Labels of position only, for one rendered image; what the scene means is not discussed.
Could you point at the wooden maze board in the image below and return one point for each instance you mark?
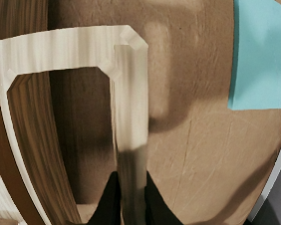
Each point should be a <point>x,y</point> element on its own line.
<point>27,196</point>

